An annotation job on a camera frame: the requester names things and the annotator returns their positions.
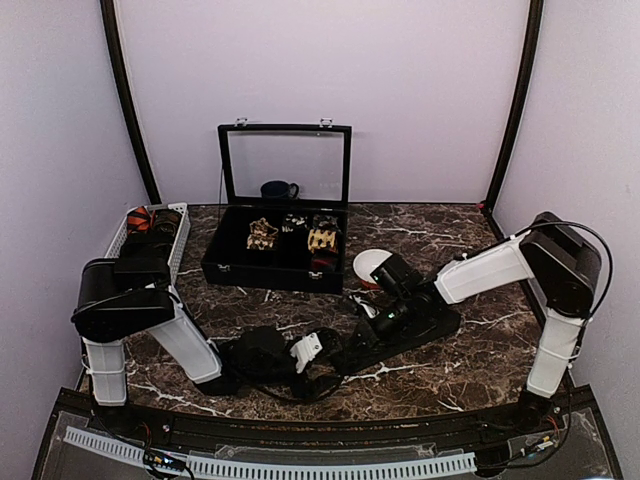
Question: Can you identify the white and orange bowl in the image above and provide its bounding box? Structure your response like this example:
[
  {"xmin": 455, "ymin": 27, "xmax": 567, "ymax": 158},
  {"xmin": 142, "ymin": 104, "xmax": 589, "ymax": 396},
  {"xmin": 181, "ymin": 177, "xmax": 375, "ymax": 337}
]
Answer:
[{"xmin": 353, "ymin": 248, "xmax": 392, "ymax": 290}]

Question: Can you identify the white plastic basket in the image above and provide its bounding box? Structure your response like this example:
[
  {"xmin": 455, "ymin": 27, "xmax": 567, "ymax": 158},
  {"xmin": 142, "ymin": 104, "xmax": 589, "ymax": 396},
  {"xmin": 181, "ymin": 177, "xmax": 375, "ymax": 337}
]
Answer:
[{"xmin": 105, "ymin": 202, "xmax": 191, "ymax": 284}]

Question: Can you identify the leopard print rolled tie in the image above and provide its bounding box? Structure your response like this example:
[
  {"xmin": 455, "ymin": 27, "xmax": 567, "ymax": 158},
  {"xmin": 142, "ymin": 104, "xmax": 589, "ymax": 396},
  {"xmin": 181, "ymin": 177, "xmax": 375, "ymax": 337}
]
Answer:
[{"xmin": 247, "ymin": 217, "xmax": 279, "ymax": 251}]

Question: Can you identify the black tie storage box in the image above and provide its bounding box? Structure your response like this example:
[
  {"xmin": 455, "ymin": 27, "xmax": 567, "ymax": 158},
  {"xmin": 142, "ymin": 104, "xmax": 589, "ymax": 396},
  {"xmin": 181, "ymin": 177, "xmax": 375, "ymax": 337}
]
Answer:
[{"xmin": 201, "ymin": 120, "xmax": 352, "ymax": 294}]

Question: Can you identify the brown rolled tie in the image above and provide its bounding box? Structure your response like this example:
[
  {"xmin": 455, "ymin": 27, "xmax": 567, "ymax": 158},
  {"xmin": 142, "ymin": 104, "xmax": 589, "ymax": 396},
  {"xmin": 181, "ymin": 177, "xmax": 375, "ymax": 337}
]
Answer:
[{"xmin": 152, "ymin": 209, "xmax": 182, "ymax": 236}]

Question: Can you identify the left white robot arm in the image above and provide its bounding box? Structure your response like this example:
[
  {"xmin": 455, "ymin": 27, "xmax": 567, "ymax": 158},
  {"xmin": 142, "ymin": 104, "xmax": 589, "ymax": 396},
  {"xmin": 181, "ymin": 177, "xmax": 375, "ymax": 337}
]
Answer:
[{"xmin": 71, "ymin": 257, "xmax": 346, "ymax": 436}]

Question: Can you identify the red black rolled tie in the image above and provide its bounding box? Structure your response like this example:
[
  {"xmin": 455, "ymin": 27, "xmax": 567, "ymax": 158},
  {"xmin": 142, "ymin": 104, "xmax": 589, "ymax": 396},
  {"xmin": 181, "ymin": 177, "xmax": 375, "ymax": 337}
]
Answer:
[{"xmin": 310, "ymin": 250, "xmax": 339, "ymax": 272}]

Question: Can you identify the black necktie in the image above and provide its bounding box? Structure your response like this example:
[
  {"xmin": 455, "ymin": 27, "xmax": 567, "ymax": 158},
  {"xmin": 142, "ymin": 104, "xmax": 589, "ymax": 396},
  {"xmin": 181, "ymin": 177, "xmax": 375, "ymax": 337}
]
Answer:
[{"xmin": 331, "ymin": 309, "xmax": 461, "ymax": 375}]

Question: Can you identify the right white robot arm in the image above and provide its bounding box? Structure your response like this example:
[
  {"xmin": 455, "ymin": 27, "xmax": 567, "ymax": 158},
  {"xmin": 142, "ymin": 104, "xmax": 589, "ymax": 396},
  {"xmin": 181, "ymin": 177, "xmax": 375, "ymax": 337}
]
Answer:
[{"xmin": 345, "ymin": 212, "xmax": 613, "ymax": 434}]

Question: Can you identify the tan patterned rolled tie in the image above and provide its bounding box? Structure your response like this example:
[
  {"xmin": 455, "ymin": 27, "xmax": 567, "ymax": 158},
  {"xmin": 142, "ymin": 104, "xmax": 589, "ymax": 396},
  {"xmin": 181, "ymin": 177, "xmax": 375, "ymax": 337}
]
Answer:
[{"xmin": 307, "ymin": 214, "xmax": 341, "ymax": 253}]

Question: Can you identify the white cable duct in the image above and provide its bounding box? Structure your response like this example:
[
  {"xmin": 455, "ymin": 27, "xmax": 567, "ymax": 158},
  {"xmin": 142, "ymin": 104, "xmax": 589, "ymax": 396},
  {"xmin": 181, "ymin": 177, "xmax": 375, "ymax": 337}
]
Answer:
[{"xmin": 63, "ymin": 427, "xmax": 477, "ymax": 479}]

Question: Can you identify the black white rolled tie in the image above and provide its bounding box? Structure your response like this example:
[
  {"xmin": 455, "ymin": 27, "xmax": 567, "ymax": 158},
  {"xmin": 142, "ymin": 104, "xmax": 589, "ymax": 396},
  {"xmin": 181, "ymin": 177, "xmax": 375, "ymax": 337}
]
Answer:
[{"xmin": 281, "ymin": 213, "xmax": 310, "ymax": 234}]

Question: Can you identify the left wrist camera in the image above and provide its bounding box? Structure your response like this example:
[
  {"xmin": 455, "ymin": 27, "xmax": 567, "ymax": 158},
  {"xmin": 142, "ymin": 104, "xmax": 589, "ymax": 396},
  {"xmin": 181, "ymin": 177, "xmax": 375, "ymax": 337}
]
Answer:
[{"xmin": 235, "ymin": 326, "xmax": 286, "ymax": 372}]

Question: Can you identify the dark blue mug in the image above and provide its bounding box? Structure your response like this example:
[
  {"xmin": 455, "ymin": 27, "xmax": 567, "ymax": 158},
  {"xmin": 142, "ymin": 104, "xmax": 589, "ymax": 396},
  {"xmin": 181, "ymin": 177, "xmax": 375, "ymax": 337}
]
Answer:
[{"xmin": 260, "ymin": 180, "xmax": 300, "ymax": 200}]

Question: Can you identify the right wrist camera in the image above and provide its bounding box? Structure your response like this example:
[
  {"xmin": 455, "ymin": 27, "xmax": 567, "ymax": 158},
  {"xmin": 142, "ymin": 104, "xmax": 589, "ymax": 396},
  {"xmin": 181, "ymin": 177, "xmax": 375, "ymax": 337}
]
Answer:
[{"xmin": 371, "ymin": 254, "xmax": 424, "ymax": 298}]

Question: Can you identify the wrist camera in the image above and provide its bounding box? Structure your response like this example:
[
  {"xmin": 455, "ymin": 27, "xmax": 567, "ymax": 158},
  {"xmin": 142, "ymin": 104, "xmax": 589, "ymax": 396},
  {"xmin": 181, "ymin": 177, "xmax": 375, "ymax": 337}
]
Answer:
[
  {"xmin": 235, "ymin": 326, "xmax": 286, "ymax": 372},
  {"xmin": 371, "ymin": 254, "xmax": 424, "ymax": 298}
]

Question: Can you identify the orange striped rolled tie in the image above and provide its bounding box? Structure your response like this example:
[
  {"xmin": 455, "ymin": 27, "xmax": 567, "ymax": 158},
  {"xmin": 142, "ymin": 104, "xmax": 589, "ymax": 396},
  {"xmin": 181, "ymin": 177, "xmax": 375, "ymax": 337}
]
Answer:
[{"xmin": 126, "ymin": 206, "xmax": 156, "ymax": 235}]

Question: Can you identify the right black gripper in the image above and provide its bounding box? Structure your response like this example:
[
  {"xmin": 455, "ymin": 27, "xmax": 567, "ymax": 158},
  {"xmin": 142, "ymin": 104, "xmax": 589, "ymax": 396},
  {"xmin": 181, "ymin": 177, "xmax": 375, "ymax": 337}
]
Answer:
[{"xmin": 347, "ymin": 293, "xmax": 419, "ymax": 361}]

